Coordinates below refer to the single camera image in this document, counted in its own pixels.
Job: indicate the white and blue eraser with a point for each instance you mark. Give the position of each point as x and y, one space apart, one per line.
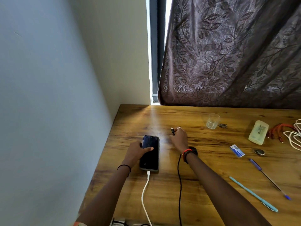
237 151

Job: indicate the person's right forearm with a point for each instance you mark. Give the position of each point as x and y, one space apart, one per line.
223 195

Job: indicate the red wristband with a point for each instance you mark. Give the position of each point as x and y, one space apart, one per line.
187 151

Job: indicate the person's left forearm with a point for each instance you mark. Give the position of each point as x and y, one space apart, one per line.
105 200

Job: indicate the small round silver object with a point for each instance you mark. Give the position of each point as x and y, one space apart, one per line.
259 152

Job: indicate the blue capped clear pen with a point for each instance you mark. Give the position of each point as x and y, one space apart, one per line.
255 164

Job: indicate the white wall socket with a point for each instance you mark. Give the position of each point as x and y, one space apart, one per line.
117 222

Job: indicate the black smartphone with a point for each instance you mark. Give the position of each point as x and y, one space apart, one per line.
150 161

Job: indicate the brown leaf-patterned curtain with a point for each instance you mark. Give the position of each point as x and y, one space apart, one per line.
230 56

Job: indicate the person's left hand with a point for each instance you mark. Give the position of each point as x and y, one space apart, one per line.
134 154

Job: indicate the black thread wristband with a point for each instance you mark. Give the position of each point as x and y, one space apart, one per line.
124 165

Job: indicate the light blue pen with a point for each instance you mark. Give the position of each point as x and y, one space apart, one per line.
251 193

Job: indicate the clear drinking glass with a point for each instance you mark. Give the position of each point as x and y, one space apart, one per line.
212 122

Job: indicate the black earbuds case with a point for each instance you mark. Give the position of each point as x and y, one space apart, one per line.
194 150

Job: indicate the small dark metal clip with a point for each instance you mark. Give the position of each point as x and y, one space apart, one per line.
222 125

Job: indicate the person's right hand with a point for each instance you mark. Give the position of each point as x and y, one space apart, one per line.
180 141

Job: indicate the pale green plastic case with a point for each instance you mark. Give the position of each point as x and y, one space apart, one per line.
258 132

